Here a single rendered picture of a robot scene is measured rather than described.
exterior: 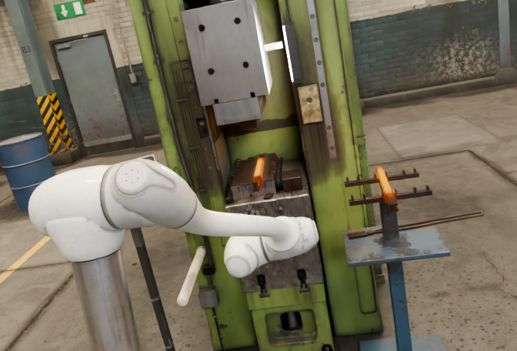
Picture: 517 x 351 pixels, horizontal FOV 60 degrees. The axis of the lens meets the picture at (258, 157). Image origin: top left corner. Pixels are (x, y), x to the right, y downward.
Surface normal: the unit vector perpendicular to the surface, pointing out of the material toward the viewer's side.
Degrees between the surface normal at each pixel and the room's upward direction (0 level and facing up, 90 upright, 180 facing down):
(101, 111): 90
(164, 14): 90
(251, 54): 90
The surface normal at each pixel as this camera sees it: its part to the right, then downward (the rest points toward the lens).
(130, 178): -0.11, -0.41
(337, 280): -0.07, 0.28
